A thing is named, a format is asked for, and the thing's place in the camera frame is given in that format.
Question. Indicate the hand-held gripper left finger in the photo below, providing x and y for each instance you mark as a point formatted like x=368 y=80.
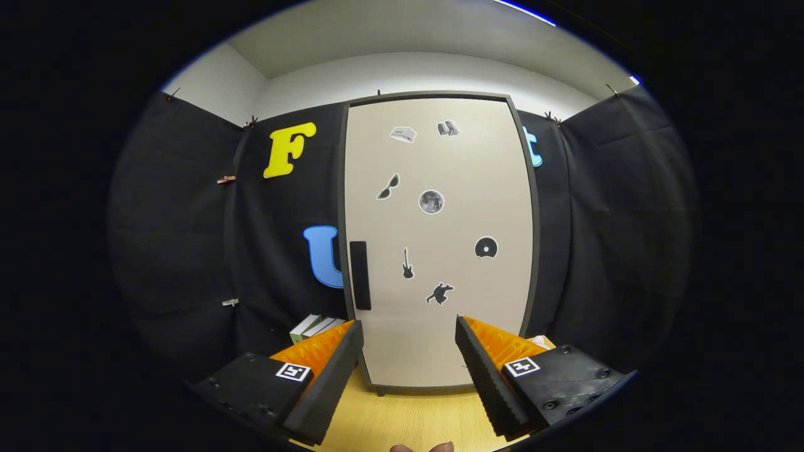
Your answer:
x=326 y=383

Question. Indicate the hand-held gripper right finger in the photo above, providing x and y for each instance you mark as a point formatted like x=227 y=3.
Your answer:
x=487 y=383

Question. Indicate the black backdrop cloth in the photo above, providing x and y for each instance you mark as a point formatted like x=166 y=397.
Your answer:
x=603 y=220

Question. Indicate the grey cabinet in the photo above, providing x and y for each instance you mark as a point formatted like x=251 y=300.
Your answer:
x=427 y=95

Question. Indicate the long ceiling light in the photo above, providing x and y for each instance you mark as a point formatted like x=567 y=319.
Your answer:
x=524 y=12

